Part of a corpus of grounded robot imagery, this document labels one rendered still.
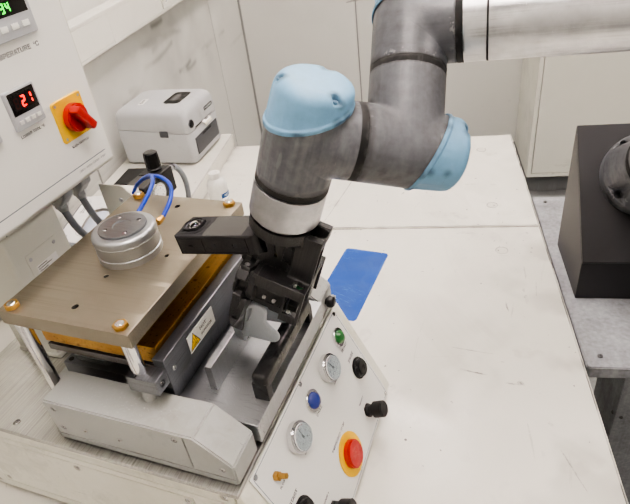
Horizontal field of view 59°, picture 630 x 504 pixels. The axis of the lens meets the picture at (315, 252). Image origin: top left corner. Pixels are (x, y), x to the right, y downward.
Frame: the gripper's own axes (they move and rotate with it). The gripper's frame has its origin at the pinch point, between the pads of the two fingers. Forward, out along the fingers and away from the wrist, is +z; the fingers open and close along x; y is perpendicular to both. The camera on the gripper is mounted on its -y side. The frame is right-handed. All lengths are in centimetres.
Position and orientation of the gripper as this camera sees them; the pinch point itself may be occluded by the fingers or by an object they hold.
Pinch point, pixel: (241, 329)
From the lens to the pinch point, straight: 73.0
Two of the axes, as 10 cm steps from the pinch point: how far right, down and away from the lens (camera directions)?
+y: 9.2, 3.8, -1.2
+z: -2.1, 7.3, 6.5
